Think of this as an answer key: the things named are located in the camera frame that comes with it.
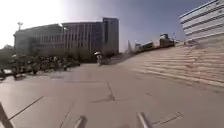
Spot wide stone steps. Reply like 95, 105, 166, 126
118, 41, 224, 88

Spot robot's own part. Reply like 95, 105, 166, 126
136, 111, 153, 128
73, 115, 88, 128

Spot dark tall building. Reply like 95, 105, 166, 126
13, 17, 120, 62

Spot low brown building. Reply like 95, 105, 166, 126
134, 33, 177, 53

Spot white banded building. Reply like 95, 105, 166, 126
179, 0, 224, 44

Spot grey paved plaza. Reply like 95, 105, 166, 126
0, 62, 224, 128

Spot person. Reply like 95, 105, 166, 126
93, 51, 104, 67

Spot lamp pole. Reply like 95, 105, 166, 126
17, 21, 24, 34

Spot row of parked bicycles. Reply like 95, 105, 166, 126
0, 54, 82, 81

